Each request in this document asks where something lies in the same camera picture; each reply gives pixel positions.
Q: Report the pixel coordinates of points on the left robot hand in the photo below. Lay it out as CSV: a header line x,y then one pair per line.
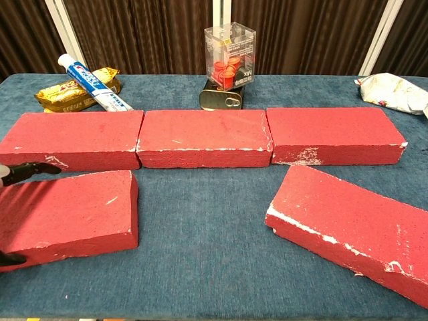
x,y
26,170

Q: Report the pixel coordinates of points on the red brick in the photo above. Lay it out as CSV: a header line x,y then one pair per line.
x,y
334,214
334,130
67,214
73,133
200,133

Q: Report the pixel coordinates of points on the gold foil snack packet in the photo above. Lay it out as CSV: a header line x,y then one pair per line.
x,y
60,95

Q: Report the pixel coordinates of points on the blue white toothpaste tube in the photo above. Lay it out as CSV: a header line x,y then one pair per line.
x,y
90,82

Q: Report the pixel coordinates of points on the brown pleated curtain panel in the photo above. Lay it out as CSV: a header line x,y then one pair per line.
x,y
140,33
20,33
411,33
301,33

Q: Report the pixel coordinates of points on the blue table cloth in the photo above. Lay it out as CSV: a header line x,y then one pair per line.
x,y
200,234

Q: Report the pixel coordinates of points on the gold black tin can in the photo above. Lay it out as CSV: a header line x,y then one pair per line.
x,y
217,98

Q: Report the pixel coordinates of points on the clear box with red caps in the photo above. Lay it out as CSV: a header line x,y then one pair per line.
x,y
230,50

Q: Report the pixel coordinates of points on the white crumpled snack bag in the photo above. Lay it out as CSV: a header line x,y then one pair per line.
x,y
391,90

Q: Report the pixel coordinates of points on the white metal frame post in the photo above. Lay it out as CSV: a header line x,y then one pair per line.
x,y
381,33
222,13
63,26

